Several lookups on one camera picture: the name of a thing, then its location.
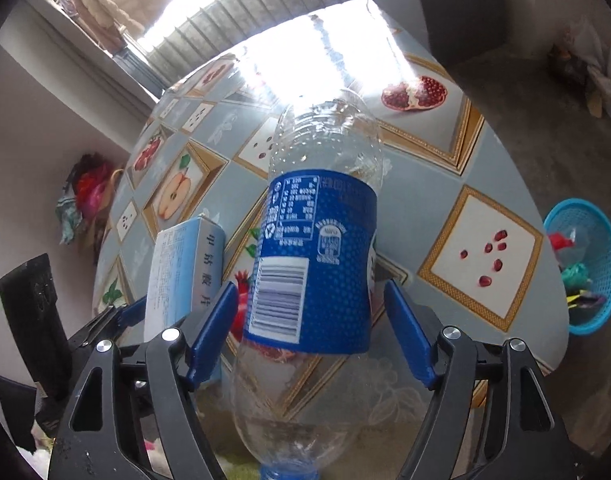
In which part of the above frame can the fruit print tablecloth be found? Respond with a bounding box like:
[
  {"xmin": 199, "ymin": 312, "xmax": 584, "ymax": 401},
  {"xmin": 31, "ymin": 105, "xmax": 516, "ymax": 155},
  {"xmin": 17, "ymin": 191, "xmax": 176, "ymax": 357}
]
[{"xmin": 92, "ymin": 0, "xmax": 572, "ymax": 411}]

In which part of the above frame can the blue plastic basket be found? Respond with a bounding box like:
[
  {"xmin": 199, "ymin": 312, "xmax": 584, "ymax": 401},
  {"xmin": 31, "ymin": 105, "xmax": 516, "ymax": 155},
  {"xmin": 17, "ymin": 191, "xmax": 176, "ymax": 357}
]
[{"xmin": 543, "ymin": 198, "xmax": 611, "ymax": 337}]

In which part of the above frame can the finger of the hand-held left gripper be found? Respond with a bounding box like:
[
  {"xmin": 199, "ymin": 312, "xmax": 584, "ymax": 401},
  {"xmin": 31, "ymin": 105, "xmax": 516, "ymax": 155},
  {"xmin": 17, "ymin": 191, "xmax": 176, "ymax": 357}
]
[{"xmin": 68, "ymin": 295, "xmax": 150, "ymax": 356}]

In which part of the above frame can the clear plastic bag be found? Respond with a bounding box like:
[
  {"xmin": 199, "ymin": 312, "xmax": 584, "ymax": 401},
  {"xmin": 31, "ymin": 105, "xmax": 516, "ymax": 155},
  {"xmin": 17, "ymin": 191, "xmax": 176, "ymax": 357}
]
[{"xmin": 548, "ymin": 16, "xmax": 611, "ymax": 92}]

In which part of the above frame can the plastic bottle with blue label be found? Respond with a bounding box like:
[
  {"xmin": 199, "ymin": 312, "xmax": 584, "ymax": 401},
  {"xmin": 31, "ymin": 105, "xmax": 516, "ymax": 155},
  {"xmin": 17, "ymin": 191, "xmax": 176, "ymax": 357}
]
[{"xmin": 230, "ymin": 90, "xmax": 387, "ymax": 480}]

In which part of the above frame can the green plastic bag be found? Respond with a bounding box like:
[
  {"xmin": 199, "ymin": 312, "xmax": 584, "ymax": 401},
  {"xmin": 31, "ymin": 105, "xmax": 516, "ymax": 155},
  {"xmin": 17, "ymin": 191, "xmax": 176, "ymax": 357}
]
[{"xmin": 560, "ymin": 262, "xmax": 595, "ymax": 292}]

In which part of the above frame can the yellow silver snack wrapper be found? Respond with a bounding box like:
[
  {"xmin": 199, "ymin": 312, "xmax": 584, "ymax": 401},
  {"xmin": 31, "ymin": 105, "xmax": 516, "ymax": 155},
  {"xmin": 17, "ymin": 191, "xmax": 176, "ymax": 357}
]
[{"xmin": 565, "ymin": 290, "xmax": 607, "ymax": 312}]

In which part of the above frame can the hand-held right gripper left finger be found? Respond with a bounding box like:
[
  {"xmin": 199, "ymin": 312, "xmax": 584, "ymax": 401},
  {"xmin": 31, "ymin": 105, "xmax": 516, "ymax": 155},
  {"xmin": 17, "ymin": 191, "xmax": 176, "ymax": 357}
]
[{"xmin": 48, "ymin": 280, "xmax": 239, "ymax": 480}]

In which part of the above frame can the grey cabinet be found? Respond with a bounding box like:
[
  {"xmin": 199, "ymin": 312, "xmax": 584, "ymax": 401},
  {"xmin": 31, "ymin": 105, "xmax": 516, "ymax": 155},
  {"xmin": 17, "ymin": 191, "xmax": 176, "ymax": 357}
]
[{"xmin": 360, "ymin": 0, "xmax": 506, "ymax": 64}]

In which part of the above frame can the white light blue carton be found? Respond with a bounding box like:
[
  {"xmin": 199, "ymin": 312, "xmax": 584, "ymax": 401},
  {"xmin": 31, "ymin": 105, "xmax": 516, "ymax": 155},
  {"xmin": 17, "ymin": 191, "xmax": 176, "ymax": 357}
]
[{"xmin": 144, "ymin": 214, "xmax": 226, "ymax": 347}]

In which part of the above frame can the metal balcony railing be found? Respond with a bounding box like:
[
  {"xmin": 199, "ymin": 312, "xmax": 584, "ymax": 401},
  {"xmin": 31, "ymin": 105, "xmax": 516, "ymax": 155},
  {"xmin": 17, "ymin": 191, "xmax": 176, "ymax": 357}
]
[{"xmin": 146, "ymin": 0, "xmax": 367, "ymax": 97}]

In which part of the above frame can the cream puffer jacket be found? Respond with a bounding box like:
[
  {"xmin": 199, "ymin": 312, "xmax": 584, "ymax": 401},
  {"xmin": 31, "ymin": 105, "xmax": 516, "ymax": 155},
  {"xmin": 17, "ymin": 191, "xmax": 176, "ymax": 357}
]
[{"xmin": 74, "ymin": 0, "xmax": 175, "ymax": 54}]

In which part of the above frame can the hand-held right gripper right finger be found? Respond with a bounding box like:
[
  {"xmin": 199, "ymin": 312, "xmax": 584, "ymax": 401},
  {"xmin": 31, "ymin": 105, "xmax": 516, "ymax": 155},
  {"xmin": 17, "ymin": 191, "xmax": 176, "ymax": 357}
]
[{"xmin": 384, "ymin": 279, "xmax": 574, "ymax": 480}]

